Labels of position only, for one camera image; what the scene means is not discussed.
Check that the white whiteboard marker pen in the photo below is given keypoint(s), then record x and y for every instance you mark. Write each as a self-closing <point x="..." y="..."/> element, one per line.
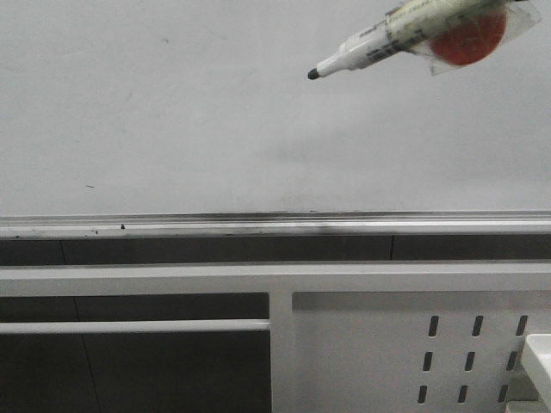
<point x="402" y="28"/>

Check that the red round magnet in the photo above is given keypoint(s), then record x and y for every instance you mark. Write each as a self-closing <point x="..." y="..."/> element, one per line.
<point x="477" y="35"/>

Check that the large whiteboard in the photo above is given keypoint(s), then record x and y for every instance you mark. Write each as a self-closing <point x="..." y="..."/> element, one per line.
<point x="144" y="107"/>

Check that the white plastic bin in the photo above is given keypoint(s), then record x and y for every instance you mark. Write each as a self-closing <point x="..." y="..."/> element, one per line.
<point x="536" y="363"/>

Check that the white metal pegboard frame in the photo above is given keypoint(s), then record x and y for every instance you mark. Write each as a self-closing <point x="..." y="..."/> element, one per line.
<point x="372" y="337"/>

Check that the aluminium whiteboard tray rail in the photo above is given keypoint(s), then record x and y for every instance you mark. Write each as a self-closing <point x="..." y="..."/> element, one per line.
<point x="274" y="224"/>

